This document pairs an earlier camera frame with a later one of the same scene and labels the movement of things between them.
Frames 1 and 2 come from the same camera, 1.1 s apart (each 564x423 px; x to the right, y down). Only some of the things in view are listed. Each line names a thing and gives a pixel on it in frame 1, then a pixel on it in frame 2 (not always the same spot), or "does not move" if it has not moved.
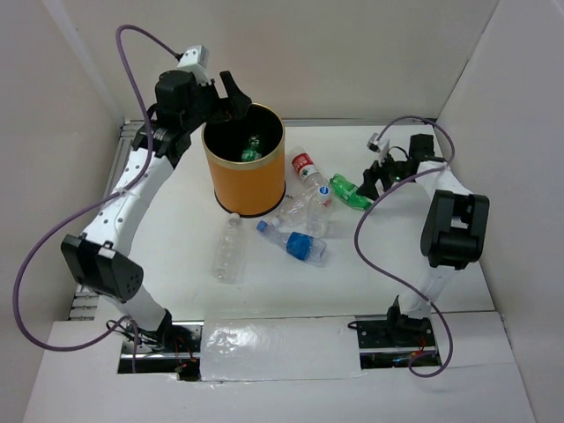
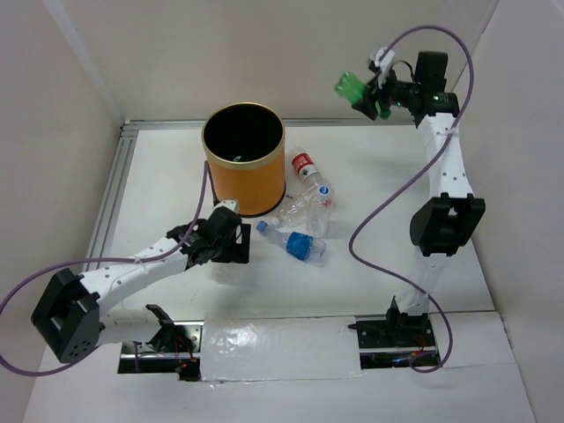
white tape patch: x=283 y=348 does not move
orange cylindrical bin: x=247 y=188 does not move
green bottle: x=348 y=192 -> x=351 y=88
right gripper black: x=372 y=175 -> x=365 y=105
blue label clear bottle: x=307 y=249 does not move
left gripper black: x=239 y=104 -> x=238 y=253
